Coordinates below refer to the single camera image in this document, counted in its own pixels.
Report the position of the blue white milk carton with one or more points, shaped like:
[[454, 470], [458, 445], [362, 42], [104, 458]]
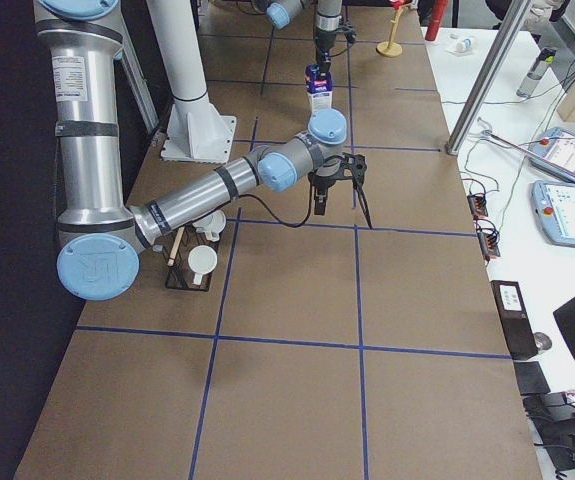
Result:
[[319, 88]]

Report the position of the red cup on stand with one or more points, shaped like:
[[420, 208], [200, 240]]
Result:
[[396, 4]]

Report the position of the white cup in rack upper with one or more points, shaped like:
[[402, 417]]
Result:
[[212, 225]]

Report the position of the white cup in rack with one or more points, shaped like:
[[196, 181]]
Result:
[[202, 260], [212, 225]]

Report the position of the white cup in rack lower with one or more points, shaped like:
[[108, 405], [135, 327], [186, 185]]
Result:
[[202, 260]]

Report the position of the wooden mug tree stand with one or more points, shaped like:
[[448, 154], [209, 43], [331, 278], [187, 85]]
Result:
[[391, 48]]

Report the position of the red bottle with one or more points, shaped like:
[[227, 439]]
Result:
[[438, 10]]

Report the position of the white blue tube bottle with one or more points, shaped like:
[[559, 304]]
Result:
[[462, 46]]

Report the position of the white pole with base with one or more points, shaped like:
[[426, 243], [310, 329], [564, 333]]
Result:
[[196, 131]]

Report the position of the orange connector block upper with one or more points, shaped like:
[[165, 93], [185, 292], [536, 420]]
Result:
[[478, 205]]

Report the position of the orange connector block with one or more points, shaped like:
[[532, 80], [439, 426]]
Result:
[[488, 238], [478, 205]]

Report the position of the orange connector block lower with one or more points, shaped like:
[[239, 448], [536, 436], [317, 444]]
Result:
[[488, 238]]

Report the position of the reacher grabber stick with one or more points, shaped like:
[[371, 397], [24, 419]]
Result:
[[487, 132]]

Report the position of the clear water bottle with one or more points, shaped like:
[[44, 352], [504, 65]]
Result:
[[536, 72]]

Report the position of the person in black shirt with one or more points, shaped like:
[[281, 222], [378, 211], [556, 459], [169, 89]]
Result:
[[541, 12]]

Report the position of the small brown box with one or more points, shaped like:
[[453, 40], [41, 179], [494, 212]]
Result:
[[514, 319]]

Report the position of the upper teach pendant tablet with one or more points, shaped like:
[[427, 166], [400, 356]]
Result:
[[557, 147]]

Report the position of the teach pendant tablet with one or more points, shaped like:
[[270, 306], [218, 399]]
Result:
[[557, 147], [554, 206]]

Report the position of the lower teach pendant tablet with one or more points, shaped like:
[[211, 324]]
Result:
[[554, 206]]

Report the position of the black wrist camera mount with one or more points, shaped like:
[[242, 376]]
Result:
[[357, 167]]

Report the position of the black wire cup rack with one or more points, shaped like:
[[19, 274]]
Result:
[[176, 248]]

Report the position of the aluminium frame post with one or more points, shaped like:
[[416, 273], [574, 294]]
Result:
[[499, 49]]

